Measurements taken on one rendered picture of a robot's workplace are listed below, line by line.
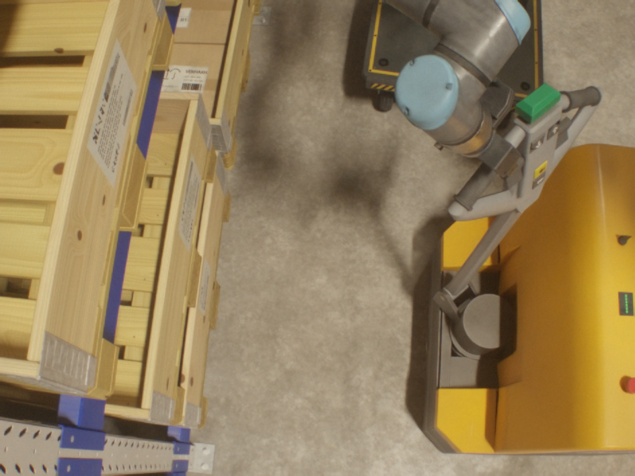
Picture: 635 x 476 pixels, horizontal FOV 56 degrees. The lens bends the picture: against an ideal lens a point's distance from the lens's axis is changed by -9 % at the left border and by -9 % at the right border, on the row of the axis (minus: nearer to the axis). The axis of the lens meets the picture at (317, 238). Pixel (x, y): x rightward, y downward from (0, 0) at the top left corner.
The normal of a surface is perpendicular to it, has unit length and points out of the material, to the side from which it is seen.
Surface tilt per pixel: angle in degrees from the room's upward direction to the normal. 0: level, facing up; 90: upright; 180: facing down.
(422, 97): 38
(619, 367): 0
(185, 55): 0
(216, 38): 0
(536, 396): 74
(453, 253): 22
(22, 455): 90
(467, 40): 29
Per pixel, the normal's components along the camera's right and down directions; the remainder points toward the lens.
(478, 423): -0.37, -0.33
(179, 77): 0.00, -0.34
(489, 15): -0.33, 0.00
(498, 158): -0.54, -0.17
